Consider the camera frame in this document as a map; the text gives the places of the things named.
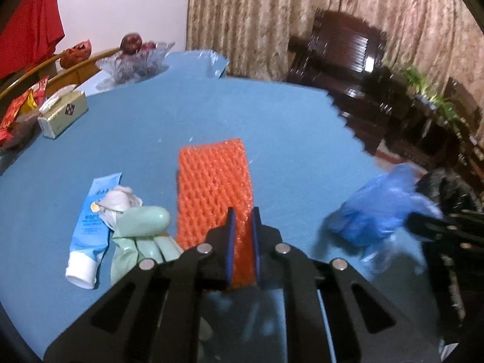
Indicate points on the glass fruit bowl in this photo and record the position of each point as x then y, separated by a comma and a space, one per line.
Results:
145, 64

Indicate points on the blue plastic bag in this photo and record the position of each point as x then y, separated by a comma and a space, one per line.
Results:
368, 220

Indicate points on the blue hand cream tube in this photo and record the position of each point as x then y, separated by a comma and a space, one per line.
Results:
89, 240

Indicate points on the red apples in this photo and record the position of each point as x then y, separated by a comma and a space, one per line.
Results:
133, 43

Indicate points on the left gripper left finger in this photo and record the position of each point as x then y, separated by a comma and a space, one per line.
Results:
153, 313

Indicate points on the glass snack dish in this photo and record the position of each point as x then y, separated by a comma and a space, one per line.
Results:
19, 133

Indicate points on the green rubber glove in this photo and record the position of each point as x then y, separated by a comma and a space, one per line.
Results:
142, 233

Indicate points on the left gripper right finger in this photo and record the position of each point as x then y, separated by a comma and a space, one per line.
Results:
332, 312

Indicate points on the red cloth cover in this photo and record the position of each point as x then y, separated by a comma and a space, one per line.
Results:
31, 35

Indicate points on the dark wooden side table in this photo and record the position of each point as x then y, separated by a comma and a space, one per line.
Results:
419, 134

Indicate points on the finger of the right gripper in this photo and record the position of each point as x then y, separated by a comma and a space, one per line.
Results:
461, 230

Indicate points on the potted green plant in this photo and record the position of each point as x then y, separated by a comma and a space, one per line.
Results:
426, 92

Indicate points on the blue table cloth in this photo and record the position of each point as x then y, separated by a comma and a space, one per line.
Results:
303, 163

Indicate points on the tissue box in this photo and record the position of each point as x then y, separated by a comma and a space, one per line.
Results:
61, 110

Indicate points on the red snack bags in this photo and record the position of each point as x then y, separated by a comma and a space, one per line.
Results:
33, 98

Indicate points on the black lined trash bin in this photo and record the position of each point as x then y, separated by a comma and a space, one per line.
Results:
443, 192

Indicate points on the dark wooden armchair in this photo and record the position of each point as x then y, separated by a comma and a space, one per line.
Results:
470, 117
344, 56

